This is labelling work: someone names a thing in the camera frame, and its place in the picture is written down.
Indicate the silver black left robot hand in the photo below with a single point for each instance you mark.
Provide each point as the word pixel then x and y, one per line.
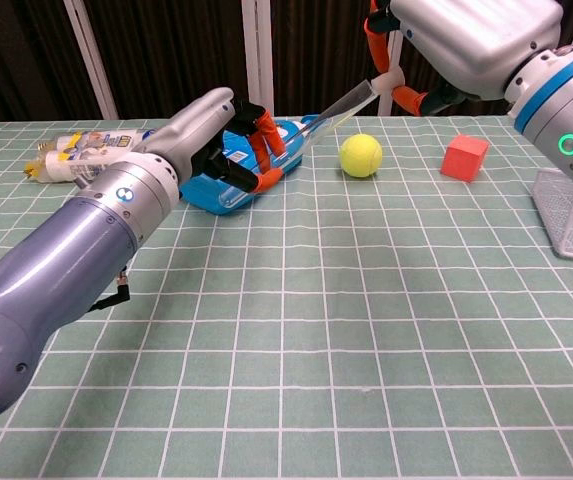
pixel 191 135

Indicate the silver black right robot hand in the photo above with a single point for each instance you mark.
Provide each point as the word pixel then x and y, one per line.
pixel 476 40

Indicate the white conical rubber stopper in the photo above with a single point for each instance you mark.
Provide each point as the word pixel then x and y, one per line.
pixel 386 81

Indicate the clear glass test tube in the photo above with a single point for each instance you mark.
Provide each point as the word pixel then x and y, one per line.
pixel 336 112

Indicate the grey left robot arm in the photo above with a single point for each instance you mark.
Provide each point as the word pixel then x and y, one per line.
pixel 66 260

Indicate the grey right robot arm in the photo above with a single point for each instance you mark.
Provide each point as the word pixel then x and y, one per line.
pixel 561 110

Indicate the blue detergent pump bottle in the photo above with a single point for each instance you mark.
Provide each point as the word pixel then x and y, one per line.
pixel 201 195

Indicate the red foam cube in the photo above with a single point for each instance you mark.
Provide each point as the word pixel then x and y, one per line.
pixel 461 160

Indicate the plastic pack of white rolls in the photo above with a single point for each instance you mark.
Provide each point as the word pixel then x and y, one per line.
pixel 66 167

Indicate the yellow tennis ball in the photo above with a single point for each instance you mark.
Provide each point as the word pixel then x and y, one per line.
pixel 361 155

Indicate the green white checked tablecloth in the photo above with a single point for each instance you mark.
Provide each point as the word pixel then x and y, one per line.
pixel 341 350

